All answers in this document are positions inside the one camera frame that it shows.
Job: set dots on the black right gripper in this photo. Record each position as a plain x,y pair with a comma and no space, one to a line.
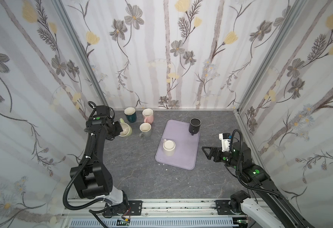
216,154

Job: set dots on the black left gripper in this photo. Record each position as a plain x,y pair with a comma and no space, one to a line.
115,129

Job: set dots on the light green mug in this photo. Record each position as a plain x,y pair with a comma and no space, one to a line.
126,128

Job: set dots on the dark teal mug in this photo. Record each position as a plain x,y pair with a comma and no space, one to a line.
130,114

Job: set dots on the grey mug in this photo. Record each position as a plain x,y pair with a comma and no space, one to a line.
145,130

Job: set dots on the pink mug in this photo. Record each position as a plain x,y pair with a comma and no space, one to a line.
148,115

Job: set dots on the black mug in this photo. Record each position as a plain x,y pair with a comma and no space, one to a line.
194,126

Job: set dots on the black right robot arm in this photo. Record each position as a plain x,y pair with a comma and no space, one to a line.
255,178

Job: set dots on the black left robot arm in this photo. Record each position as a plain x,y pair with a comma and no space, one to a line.
91,178

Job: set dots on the cream white mug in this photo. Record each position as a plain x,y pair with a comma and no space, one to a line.
169,147

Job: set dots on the lavender plastic tray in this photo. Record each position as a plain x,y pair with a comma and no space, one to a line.
186,145

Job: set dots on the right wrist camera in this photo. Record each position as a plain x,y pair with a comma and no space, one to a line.
225,139

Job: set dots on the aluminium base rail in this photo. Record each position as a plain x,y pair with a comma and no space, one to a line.
186,213

